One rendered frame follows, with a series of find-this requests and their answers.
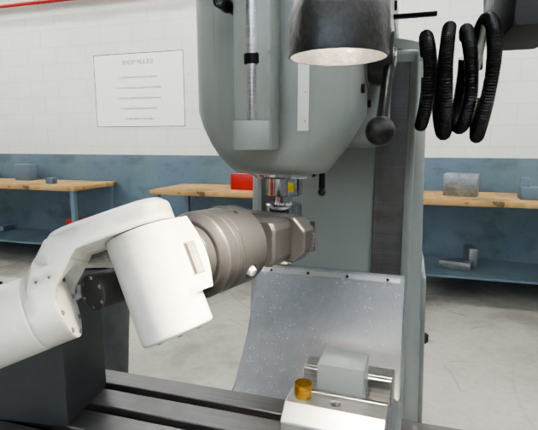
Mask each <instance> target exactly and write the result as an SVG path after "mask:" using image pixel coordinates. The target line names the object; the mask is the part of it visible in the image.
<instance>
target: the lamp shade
mask: <svg viewBox="0 0 538 430"><path fill-rule="evenodd" d="M390 19H391V13H390V10H389V5H388V2H387V0H295V1H294V3H293V7H292V10H291V12H290V15H289V60H291V61H293V62H296V63H300V64H306V65H314V66H350V65H359V64H366V63H372V62H376V61H381V60H384V59H386V58H388V57H389V40H390Z"/></svg>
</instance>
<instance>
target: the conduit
mask: <svg viewBox="0 0 538 430"><path fill-rule="evenodd" d="M434 16H437V11H428V12H417V13H406V14H395V15H394V20H400V19H411V18H423V17H434ZM481 24H482V25H483V26H485V30H486V34H487V59H486V67H485V68H486V69H485V71H486V72H485V75H484V76H485V78H484V80H483V82H484V83H483V86H482V91H481V92H482V94H481V96H480V98H478V87H479V86H478V85H479V83H478V82H479V80H478V79H479V75H478V74H479V69H478V68H479V64H478V63H479V61H478V60H479V59H478V49H477V43H478V39H479V34H480V29H481ZM456 31H457V25H456V22H454V21H452V20H450V21H447V22H446V23H444V25H443V27H442V34H441V41H440V48H439V53H438V58H437V54H436V41H435V38H434V35H433V32H432V31H430V30H423V31H421V33H420V34H419V37H418V41H419V51H420V56H421V57H423V74H424V75H423V77H422V78H421V81H422V82H421V87H420V88H421V91H420V92H421V93H420V97H419V98H420V99H419V105H418V112H417V117H416V120H415V124H414V126H415V129H416V130H417V131H424V130H425V129H426V128H427V126H428V123H429V121H430V116H431V112H432V119H433V126H434V130H435V134H436V137H437V138H438V139H440V140H443V141H445V140H447V139H448V138H449V137H450V136H451V134H452V131H453V132H454V133H455V134H463V133H464V132H466V131H467V130H468V129H469V127H470V135H469V138H470V140H471V142H473V143H479V142H481V141H482V140H483V138H484V136H485V134H486V131H487V129H488V123H489V120H490V117H491V113H492V110H493V107H494V99H495V97H496V91H497V88H498V87H497V85H498V82H499V80H498V79H499V76H500V70H501V69H500V68H501V62H502V56H503V55H502V53H503V52H502V51H503V34H502V33H503V31H502V25H501V22H500V18H499V17H498V15H497V14H496V13H495V12H492V11H487V12H485V13H483V14H481V15H480V16H479V17H478V19H477V22H476V24H475V26H474V27H473V25H472V24H470V23H465V24H463V25H462V26H461V27H460V29H459V41H460V42H461V44H462V50H463V57H460V58H459V60H458V67H457V68H458V70H457V78H456V83H455V84H456V85H455V90H454V96H453V67H454V65H453V64H454V63H453V62H454V60H453V59H454V58H453V57H454V47H455V46H454V45H455V37H456ZM437 59H438V60H437ZM453 97H454V98H453Z"/></svg>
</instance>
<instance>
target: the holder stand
mask: <svg viewBox="0 0 538 430"><path fill-rule="evenodd" d="M16 279H19V278H18V277H12V276H0V285H3V284H4V283H7V282H12V281H13V280H16ZM75 299H76V302H77V305H78V308H79V313H80V315H81V322H82V334H81V335H80V337H78V338H76V339H74V340H70V341H68V342H66V343H63V344H60V345H58V346H55V347H52V348H51V349H49V350H47V351H44V352H40V353H39V354H36V355H34V356H31V357H28V358H26V359H23V360H21V361H19V362H17V363H13V364H10V365H9V366H6V367H4V368H1V369H0V420H5V421H23V422H31V423H41V424H50V425H58V426H69V425H70V424H71V423H72V422H73V420H74V419H75V418H76V417H77V416H78V415H79V414H80V413H81V412H82V411H83V410H84V409H85V408H86V406H87V405H88V404H89V403H90V402H91V401H92V400H93V399H94V398H95V397H96V396H97V395H98V394H99V393H100V391H101V390H102V389H103V388H104V387H105V386H106V372H105V357H104V344H103V330H102V310H100V311H92V310H91V309H89V308H88V307H87V306H86V304H85V302H84V301H83V299H82V296H81V292H80V285H77V286H76V288H75Z"/></svg>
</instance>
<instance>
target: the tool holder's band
mask: <svg viewBox="0 0 538 430"><path fill-rule="evenodd" d="M266 211H267V212H282V213H295V212H301V203H300V202H295V201H293V203H292V204H277V203H275V201H271V202H268V203H267V204H266Z"/></svg>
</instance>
